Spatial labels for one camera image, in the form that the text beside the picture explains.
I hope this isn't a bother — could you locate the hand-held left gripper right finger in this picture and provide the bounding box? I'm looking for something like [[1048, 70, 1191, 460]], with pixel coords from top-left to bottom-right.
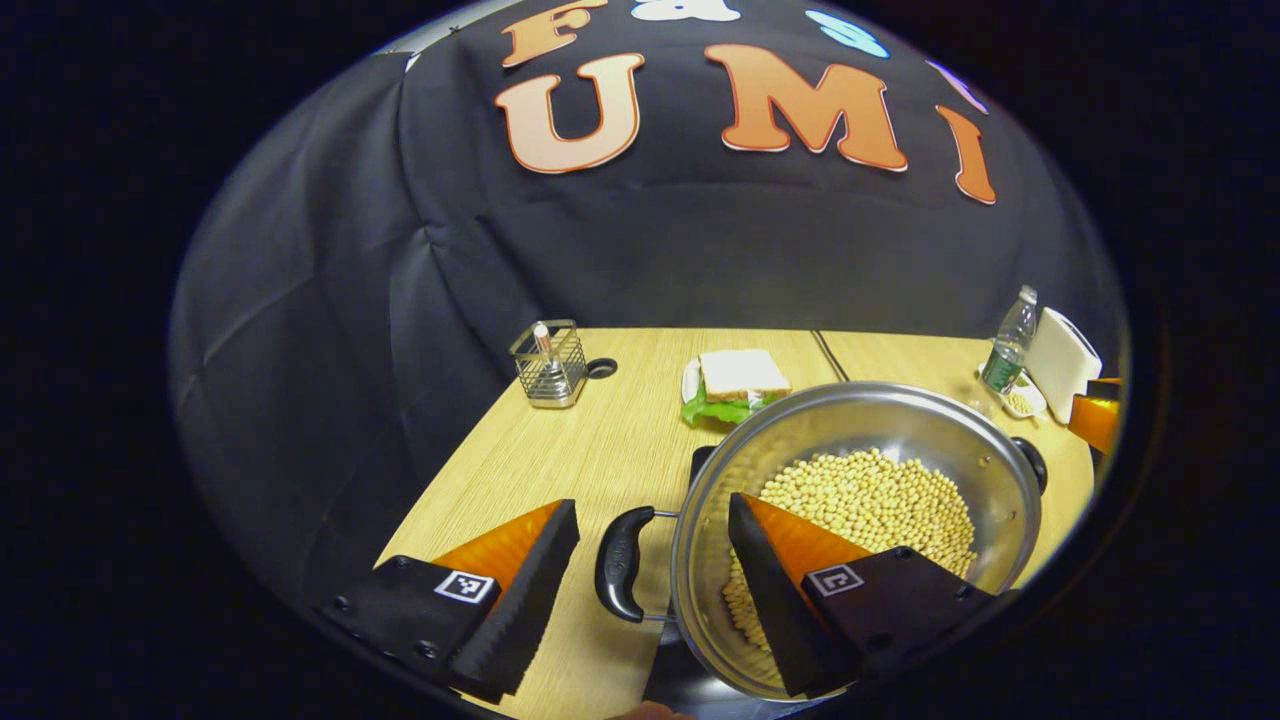
[[726, 489, 1012, 700]]

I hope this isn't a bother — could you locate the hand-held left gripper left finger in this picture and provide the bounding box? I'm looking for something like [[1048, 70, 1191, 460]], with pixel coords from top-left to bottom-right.
[[314, 497, 582, 707]]

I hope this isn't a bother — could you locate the black induction cooktop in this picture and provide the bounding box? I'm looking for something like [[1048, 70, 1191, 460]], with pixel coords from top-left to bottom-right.
[[640, 444, 833, 720]]

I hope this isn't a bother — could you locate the steel pot with black handles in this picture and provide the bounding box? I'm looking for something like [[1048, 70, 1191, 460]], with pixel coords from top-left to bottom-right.
[[594, 379, 1049, 702]]

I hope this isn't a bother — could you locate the white box-shaped appliance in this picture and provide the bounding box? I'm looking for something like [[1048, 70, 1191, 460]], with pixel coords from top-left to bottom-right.
[[1024, 306, 1104, 425]]

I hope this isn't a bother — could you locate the white divided dish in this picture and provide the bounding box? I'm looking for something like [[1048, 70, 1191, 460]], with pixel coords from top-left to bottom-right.
[[974, 371, 1049, 420]]

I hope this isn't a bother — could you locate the pile of yellow soybeans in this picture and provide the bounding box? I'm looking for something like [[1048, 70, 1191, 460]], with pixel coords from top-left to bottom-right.
[[721, 446, 980, 653]]

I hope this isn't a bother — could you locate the clear plastic water bottle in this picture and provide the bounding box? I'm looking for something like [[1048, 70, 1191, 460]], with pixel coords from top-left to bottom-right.
[[979, 284, 1040, 395]]

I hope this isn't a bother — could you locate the sandwich with lettuce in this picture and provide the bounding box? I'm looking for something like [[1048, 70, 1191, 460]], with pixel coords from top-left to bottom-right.
[[682, 348, 794, 429]]

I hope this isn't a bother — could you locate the black backdrop cloth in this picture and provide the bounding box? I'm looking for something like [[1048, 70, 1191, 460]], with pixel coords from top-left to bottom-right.
[[167, 0, 1132, 606]]

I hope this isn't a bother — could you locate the black cooktop power cable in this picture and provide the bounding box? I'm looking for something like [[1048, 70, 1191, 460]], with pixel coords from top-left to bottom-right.
[[811, 329, 850, 384]]

